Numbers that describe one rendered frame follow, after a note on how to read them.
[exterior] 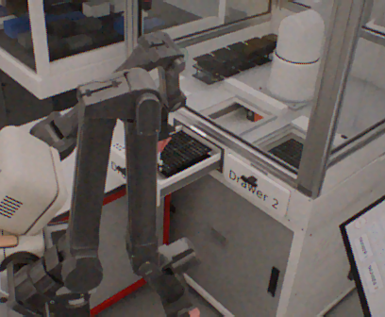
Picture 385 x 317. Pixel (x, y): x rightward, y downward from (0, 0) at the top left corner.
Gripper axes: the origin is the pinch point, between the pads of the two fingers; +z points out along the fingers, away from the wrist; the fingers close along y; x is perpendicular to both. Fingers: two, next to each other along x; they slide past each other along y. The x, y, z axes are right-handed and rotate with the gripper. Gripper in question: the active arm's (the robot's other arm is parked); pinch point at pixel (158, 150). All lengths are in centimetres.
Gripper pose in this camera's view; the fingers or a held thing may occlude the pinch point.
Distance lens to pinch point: 188.6
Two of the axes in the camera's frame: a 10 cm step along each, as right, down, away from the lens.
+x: 6.6, 4.7, -5.8
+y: -7.5, 3.3, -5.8
